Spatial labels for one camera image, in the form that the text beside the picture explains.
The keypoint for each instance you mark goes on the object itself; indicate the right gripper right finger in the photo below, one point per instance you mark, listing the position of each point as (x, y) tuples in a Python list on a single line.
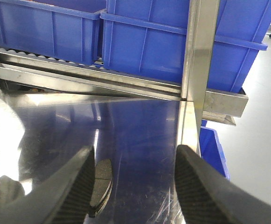
[(206, 197)]

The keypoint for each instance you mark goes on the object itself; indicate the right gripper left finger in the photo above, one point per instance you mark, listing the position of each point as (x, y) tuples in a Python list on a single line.
[(64, 198)]

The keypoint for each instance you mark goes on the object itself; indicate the brake pad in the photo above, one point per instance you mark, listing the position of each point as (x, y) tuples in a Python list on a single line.
[(102, 187)]

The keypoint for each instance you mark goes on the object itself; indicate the lower blue bin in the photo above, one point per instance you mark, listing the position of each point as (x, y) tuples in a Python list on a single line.
[(212, 151)]

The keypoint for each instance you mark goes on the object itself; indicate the left blue plastic bin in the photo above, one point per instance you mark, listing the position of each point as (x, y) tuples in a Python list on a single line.
[(62, 29)]

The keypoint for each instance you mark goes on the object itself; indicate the blue plastic bin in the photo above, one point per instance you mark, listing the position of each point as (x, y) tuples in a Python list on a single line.
[(62, 29), (147, 38)]

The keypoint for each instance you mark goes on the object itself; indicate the right blue plastic bin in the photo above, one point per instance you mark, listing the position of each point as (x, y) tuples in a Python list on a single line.
[(147, 38)]

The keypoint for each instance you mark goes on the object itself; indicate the stainless steel rack frame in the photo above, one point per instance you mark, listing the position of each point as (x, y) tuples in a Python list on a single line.
[(54, 74)]

